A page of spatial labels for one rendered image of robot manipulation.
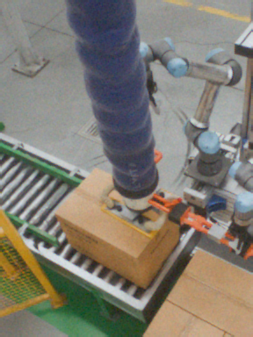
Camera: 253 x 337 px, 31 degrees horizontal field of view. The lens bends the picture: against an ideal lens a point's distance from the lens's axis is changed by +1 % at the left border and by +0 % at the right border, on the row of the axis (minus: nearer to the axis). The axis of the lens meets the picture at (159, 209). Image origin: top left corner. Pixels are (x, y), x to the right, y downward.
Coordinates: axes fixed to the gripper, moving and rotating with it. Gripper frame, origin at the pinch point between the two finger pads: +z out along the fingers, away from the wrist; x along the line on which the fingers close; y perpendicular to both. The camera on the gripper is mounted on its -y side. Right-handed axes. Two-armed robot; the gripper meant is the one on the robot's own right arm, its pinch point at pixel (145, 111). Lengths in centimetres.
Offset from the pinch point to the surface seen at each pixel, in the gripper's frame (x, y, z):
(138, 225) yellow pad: -16, -40, 38
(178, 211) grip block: -35, -30, 26
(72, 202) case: 37, -36, 57
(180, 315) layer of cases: -44, -52, 98
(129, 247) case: -11, -45, 57
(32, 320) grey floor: 60, -91, 152
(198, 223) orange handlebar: -47, -31, 26
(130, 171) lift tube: -15.6, -36.3, -1.2
